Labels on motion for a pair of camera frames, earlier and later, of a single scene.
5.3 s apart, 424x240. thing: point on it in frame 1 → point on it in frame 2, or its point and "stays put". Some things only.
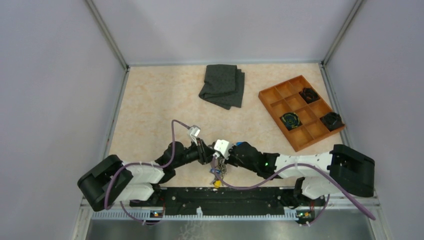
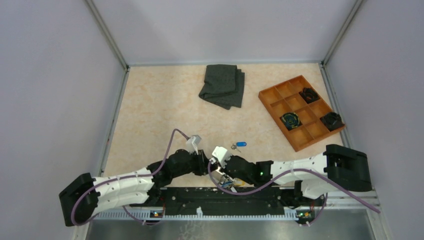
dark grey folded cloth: (223, 85) stays put
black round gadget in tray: (291, 120) stays put
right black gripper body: (234, 160) → (224, 170)
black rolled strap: (332, 121) stays put
